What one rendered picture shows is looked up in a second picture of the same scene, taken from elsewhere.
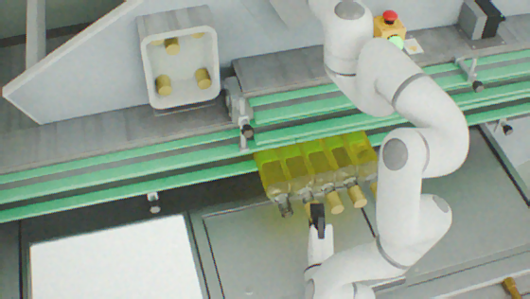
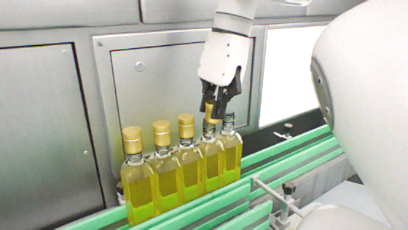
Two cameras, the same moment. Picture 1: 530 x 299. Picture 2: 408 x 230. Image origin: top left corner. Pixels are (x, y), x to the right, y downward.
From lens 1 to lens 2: 113 cm
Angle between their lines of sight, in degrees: 42
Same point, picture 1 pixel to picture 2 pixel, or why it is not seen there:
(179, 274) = (272, 75)
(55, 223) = (310, 121)
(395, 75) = not seen: outside the picture
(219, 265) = (248, 81)
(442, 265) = (22, 52)
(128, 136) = (316, 177)
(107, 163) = (325, 154)
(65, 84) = (363, 207)
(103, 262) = (304, 89)
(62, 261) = not seen: hidden behind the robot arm
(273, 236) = not seen: hidden behind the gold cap
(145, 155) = (307, 164)
